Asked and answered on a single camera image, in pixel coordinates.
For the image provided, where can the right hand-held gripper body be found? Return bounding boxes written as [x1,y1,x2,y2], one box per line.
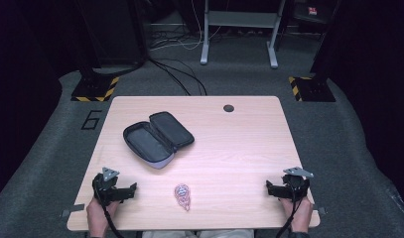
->
[281,166,315,202]

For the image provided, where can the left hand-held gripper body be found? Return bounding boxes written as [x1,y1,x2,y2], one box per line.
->
[91,167,121,207]

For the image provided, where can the person's left hand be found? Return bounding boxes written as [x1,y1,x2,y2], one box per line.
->
[85,196,121,238]

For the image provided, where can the person's right hand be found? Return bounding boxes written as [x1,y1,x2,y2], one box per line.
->
[278,196,314,234]

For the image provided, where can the small clear plastic packet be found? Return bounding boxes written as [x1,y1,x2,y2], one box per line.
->
[173,182,192,212]

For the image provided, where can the black open zipper case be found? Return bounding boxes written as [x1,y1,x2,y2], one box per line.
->
[122,110,196,170]

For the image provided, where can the black stand with striped base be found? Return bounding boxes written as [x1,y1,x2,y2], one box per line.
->
[287,0,342,103]
[70,0,148,103]

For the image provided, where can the black box with red label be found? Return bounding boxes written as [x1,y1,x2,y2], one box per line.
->
[291,0,324,22]

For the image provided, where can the black floor cables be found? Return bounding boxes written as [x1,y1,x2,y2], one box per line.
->
[148,58,208,97]

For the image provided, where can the white floor cables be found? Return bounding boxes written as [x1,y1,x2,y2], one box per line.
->
[149,0,223,52]

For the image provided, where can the white metal desk frame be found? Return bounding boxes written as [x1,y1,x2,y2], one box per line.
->
[200,0,287,69]

